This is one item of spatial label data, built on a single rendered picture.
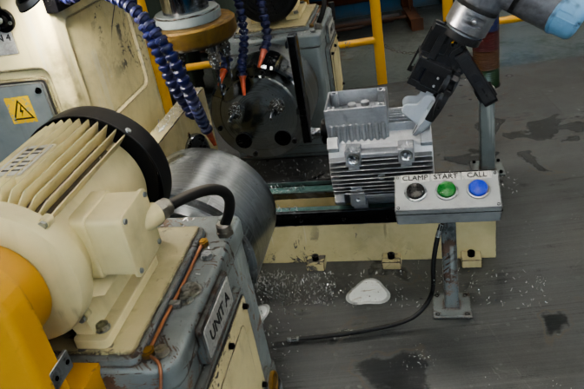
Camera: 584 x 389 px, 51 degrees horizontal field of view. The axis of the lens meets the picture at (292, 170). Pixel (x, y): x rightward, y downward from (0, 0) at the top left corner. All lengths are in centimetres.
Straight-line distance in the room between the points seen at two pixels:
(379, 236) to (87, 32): 71
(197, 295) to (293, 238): 61
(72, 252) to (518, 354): 77
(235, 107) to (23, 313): 99
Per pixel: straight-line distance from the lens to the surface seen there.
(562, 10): 108
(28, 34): 119
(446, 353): 113
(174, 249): 81
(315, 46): 166
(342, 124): 120
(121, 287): 75
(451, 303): 120
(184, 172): 102
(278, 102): 148
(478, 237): 131
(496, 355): 113
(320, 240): 132
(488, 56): 150
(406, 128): 121
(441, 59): 113
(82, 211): 65
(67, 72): 119
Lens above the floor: 160
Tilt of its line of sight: 27 degrees down
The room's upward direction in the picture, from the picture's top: 10 degrees counter-clockwise
